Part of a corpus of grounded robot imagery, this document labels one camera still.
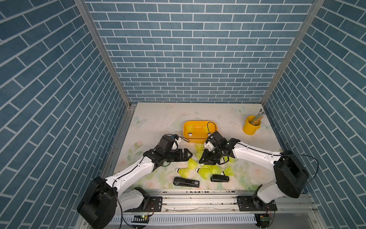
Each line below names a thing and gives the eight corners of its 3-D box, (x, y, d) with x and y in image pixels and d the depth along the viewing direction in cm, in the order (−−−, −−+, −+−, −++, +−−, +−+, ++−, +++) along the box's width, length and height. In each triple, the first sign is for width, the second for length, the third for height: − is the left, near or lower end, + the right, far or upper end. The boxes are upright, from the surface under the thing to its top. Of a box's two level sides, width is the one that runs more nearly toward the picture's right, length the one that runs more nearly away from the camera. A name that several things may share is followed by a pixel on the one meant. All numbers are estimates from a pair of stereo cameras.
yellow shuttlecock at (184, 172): (175, 178, 84) (175, 176, 82) (175, 169, 88) (175, 167, 86) (189, 178, 84) (189, 176, 82) (189, 169, 88) (189, 167, 86)
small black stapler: (210, 181, 83) (211, 180, 81) (210, 176, 85) (210, 174, 83) (228, 182, 83) (229, 180, 81) (227, 176, 85) (228, 174, 83)
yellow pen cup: (244, 135, 104) (249, 126, 96) (241, 124, 111) (245, 115, 102) (256, 135, 104) (262, 126, 96) (252, 125, 111) (258, 115, 102)
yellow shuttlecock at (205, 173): (195, 170, 87) (195, 169, 85) (200, 164, 90) (201, 162, 88) (207, 181, 83) (207, 180, 81) (212, 174, 86) (213, 172, 84)
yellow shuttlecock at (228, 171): (224, 176, 85) (225, 174, 81) (223, 169, 88) (224, 166, 84) (232, 176, 85) (234, 174, 81) (231, 169, 88) (233, 166, 84)
